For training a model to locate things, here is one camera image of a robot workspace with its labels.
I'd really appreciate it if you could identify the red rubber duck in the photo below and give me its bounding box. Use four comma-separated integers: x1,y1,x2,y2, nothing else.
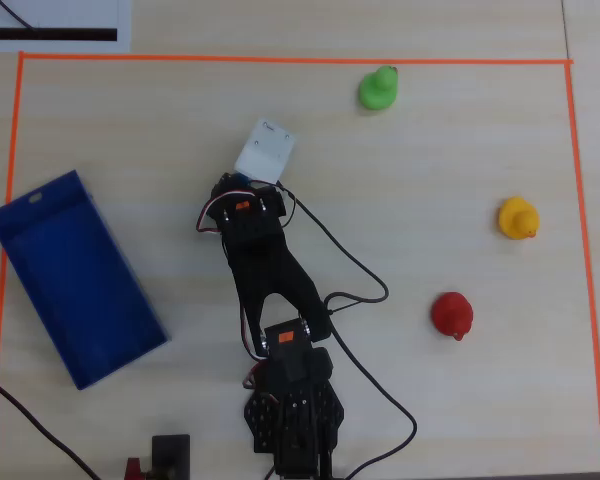
430,291,475,342

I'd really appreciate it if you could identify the white paper with black stripe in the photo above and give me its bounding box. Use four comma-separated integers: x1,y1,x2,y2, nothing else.
0,0,132,53

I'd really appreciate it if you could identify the thin black cable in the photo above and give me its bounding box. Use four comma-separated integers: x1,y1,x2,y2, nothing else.
0,0,37,32

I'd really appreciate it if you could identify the green rubber duck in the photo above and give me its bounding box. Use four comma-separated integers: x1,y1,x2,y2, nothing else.
357,65,399,111

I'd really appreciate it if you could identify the yellow rubber duck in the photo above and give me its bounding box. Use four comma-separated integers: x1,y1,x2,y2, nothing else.
497,196,541,242

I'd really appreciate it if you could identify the black camera cable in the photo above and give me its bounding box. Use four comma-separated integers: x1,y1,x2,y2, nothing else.
274,182,419,480

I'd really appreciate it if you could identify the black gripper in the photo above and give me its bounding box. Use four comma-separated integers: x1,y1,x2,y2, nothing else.
210,171,288,217

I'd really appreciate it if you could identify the black power cable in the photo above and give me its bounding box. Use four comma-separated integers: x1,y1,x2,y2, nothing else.
0,369,102,480

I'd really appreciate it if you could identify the orange tape strip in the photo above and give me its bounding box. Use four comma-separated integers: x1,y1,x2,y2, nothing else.
18,51,574,67
563,62,600,474
0,52,26,480

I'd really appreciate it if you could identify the red clamp handle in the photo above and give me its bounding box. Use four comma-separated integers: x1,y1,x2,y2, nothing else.
124,456,154,480

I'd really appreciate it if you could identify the red white servo wire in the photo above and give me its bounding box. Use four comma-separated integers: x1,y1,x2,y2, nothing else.
195,186,298,234
241,303,265,362

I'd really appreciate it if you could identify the blue plastic box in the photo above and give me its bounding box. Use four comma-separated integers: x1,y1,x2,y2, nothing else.
0,169,170,391

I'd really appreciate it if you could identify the black table clamp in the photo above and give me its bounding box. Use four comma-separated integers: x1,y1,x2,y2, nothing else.
150,433,192,480

